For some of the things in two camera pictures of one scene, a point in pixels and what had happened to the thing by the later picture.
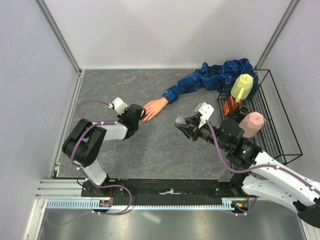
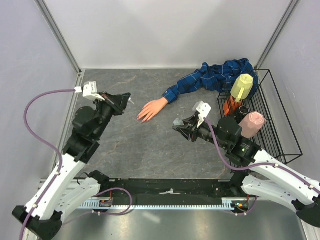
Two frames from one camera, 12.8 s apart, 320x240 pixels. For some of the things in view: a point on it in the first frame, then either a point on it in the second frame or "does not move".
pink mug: x=251 y=123 does not move
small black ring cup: x=244 y=109 does not move
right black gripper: x=188 y=129 does not move
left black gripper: x=121 y=116 -> x=117 y=102
